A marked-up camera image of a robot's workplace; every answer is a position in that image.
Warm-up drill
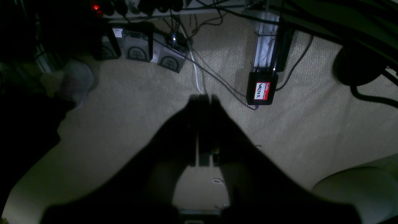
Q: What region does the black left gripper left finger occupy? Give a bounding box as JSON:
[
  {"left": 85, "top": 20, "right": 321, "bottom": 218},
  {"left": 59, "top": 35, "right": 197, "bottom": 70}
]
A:
[{"left": 41, "top": 95, "right": 199, "bottom": 224}]

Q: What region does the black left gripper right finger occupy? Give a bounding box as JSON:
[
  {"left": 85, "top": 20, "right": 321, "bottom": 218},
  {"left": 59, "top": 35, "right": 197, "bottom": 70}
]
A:
[{"left": 206, "top": 95, "right": 362, "bottom": 224}]

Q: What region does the black box with name sticker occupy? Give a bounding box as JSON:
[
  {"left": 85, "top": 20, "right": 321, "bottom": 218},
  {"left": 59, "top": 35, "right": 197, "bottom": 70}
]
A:
[{"left": 246, "top": 72, "right": 279, "bottom": 106}]

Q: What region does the aluminium table leg profile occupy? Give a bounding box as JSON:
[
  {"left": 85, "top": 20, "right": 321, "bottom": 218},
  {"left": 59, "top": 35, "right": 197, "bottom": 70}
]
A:
[{"left": 250, "top": 22, "right": 294, "bottom": 72}]

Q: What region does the grey foot pedal right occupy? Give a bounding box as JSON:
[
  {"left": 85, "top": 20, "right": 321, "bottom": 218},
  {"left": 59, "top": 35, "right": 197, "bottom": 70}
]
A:
[{"left": 151, "top": 33, "right": 188, "bottom": 73}]

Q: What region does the grey foot pedal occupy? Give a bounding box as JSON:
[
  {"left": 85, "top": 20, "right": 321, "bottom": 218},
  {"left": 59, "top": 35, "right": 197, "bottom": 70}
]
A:
[
  {"left": 151, "top": 33, "right": 188, "bottom": 73},
  {"left": 122, "top": 30, "right": 152, "bottom": 62},
  {"left": 99, "top": 26, "right": 121, "bottom": 60}
]

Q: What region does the grey foot pedal middle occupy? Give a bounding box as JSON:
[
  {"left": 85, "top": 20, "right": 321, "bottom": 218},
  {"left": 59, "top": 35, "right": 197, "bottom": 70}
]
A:
[{"left": 122, "top": 30, "right": 152, "bottom": 62}]

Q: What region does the grey foot pedal left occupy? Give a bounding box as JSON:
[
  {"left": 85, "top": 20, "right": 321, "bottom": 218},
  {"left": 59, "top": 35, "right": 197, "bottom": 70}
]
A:
[{"left": 99, "top": 26, "right": 121, "bottom": 60}]

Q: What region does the black chair base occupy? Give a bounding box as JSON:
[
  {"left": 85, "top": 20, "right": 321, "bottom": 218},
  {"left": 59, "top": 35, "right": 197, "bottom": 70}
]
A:
[{"left": 333, "top": 44, "right": 398, "bottom": 109}]

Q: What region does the white power strip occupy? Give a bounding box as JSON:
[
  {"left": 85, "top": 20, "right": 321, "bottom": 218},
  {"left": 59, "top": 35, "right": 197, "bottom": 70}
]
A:
[{"left": 85, "top": 0, "right": 254, "bottom": 20}]

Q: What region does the white cable on floor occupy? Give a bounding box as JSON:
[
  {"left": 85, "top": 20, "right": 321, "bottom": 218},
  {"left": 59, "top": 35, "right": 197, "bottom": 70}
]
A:
[{"left": 179, "top": 22, "right": 206, "bottom": 95}]

